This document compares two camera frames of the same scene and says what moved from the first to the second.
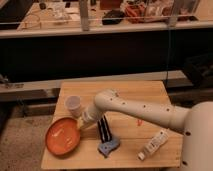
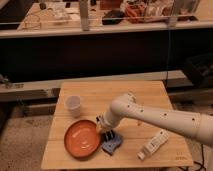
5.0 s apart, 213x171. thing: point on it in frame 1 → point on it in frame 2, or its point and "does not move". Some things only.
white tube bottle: [154, 145] does not move
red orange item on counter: [135, 13] does not move
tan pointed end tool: [79, 122] → [99, 129]
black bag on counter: [113, 17] does not move
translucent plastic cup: [74, 104] does not move
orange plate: [62, 136] → [82, 139]
